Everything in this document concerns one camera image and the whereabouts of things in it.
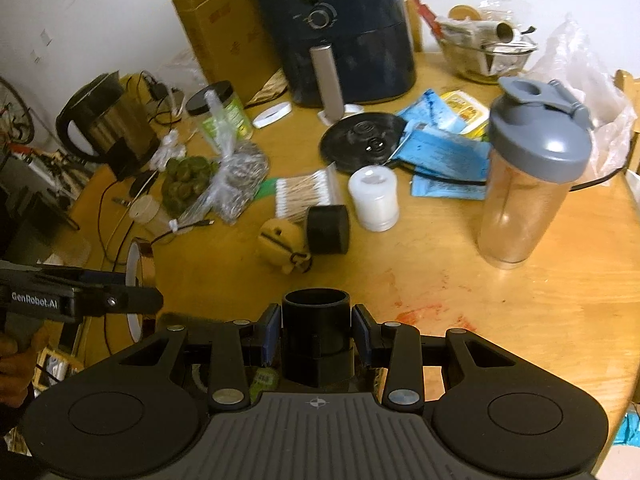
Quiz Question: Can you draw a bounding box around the blue plastic bag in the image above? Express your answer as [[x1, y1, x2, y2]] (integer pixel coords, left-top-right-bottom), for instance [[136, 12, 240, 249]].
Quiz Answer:
[[612, 405, 640, 446]]

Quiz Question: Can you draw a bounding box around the white band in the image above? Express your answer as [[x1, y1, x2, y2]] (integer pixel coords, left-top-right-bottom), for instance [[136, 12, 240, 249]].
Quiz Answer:
[[251, 101, 293, 129], [317, 104, 366, 125]]

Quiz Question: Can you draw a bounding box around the black power cord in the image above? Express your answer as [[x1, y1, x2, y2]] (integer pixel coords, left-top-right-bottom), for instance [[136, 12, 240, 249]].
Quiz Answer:
[[400, 160, 628, 195]]

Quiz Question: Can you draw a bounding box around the metal tube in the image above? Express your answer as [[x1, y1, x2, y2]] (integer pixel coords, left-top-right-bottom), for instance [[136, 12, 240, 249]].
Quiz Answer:
[[480, 21, 523, 46]]

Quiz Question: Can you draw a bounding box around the person's left hand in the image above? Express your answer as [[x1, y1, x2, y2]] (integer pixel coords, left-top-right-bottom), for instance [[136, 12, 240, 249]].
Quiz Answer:
[[0, 332, 40, 411]]

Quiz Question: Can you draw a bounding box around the knotted white plastic bag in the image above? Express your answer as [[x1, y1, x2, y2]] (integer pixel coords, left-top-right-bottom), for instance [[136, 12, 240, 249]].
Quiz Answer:
[[150, 129, 188, 171]]

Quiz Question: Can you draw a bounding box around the yellow packet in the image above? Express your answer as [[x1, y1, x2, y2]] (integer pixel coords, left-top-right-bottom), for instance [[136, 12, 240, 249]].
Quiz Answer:
[[440, 89, 491, 141]]

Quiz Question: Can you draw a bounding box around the large blue packet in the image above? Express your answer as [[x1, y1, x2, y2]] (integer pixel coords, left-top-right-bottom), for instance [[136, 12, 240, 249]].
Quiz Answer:
[[395, 127, 493, 181]]

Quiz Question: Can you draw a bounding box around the small black oval object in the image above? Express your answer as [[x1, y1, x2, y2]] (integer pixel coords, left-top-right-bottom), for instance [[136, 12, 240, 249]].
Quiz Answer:
[[129, 170, 160, 196]]

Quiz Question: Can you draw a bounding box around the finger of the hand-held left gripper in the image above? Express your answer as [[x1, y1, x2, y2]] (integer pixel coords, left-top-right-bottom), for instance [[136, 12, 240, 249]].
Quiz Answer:
[[75, 282, 165, 319]]

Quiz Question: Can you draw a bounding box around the bicycle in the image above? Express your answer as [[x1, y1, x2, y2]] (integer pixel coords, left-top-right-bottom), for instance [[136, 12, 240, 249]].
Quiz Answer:
[[0, 77, 36, 143]]

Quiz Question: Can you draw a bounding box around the yellow toy figure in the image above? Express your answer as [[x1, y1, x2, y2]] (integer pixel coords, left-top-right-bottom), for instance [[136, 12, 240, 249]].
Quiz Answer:
[[257, 218, 313, 275]]

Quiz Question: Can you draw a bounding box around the clear jar black lid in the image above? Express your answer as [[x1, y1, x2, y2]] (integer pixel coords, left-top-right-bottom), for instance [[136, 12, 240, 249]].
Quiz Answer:
[[186, 81, 251, 143]]

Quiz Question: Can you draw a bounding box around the white plastic spool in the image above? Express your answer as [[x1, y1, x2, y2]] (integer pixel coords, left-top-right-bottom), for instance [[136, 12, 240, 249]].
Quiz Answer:
[[348, 166, 401, 232]]

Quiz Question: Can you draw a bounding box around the bag of green round fruit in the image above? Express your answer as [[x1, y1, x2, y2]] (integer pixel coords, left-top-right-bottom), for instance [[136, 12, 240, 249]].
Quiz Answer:
[[161, 156, 221, 213]]

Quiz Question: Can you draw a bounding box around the pack of cotton swabs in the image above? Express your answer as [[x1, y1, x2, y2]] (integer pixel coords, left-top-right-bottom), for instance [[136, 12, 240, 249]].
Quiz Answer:
[[274, 164, 341, 223]]

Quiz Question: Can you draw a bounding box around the clear bubble wrap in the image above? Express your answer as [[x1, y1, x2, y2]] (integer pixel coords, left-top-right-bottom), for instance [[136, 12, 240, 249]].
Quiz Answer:
[[160, 50, 201, 91]]

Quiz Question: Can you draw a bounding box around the steel electric kettle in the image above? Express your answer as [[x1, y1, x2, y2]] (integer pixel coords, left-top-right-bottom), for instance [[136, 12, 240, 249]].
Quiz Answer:
[[55, 72, 161, 181]]

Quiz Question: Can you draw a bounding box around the amber tape roll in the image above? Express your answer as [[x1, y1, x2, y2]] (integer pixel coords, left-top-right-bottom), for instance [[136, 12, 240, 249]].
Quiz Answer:
[[125, 239, 157, 346]]

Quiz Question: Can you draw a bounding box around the clear shaker bottle grey lid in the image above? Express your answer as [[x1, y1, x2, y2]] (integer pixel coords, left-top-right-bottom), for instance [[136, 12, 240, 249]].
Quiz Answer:
[[476, 76, 596, 271]]

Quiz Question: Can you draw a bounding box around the black power adapter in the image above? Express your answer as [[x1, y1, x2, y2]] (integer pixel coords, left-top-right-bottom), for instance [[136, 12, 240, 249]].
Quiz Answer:
[[142, 71, 173, 103]]

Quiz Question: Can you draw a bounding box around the small black tape roll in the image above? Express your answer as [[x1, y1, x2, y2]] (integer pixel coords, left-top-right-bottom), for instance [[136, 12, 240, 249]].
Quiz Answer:
[[306, 204, 351, 256]]

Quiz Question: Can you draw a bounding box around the tall brown carton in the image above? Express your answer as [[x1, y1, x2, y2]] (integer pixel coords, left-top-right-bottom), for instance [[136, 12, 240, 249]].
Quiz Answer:
[[172, 0, 286, 103]]

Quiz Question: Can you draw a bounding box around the light blue splash packet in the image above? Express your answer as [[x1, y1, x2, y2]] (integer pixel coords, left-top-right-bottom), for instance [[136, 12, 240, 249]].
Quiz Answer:
[[397, 89, 471, 133]]

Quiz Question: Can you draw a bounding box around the brown round lid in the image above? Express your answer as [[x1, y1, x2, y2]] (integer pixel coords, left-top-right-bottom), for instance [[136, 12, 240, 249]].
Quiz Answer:
[[447, 4, 483, 23]]

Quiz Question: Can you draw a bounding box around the brown cardboard box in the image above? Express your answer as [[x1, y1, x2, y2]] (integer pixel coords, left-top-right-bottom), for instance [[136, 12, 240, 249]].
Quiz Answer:
[[155, 311, 451, 403]]

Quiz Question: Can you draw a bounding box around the black round lid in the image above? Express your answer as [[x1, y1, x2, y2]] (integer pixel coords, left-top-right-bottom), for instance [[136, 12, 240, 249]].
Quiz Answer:
[[319, 112, 408, 175]]

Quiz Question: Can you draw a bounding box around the dark blue air fryer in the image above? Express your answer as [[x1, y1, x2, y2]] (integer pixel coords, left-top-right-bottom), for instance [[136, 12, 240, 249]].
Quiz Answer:
[[252, 0, 418, 108]]

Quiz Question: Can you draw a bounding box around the crumpled clear plastic bag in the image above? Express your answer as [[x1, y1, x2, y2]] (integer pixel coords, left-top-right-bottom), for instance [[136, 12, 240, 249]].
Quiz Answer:
[[525, 12, 638, 171]]

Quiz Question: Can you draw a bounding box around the black usb cable white tie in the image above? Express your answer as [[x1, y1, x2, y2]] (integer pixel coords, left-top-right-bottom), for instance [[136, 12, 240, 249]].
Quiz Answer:
[[97, 180, 217, 267]]

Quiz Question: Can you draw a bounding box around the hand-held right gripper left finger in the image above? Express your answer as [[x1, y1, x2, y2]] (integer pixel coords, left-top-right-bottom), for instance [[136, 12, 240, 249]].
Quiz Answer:
[[107, 304, 282, 408]]

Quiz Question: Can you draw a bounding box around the toothpick container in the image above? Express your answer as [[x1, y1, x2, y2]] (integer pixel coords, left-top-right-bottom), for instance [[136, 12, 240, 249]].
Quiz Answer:
[[129, 195, 176, 241]]

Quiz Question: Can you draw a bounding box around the black plastic tube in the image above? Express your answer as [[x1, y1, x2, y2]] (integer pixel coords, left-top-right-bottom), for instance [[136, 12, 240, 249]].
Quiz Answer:
[[281, 288, 357, 388]]

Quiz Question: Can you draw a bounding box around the glass bowl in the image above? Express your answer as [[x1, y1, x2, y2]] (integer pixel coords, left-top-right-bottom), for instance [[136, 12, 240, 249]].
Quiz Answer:
[[437, 35, 538, 85]]

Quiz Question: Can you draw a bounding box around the clear bag of dark bits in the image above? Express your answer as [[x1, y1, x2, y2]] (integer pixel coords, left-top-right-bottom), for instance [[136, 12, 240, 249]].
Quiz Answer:
[[175, 90, 271, 226]]

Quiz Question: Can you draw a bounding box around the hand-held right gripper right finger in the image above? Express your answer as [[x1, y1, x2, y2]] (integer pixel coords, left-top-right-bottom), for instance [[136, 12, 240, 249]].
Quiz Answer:
[[351, 304, 531, 408]]

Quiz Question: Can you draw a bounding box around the gold foil bag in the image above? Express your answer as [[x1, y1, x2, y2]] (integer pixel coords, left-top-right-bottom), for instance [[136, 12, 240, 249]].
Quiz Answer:
[[245, 71, 290, 108]]

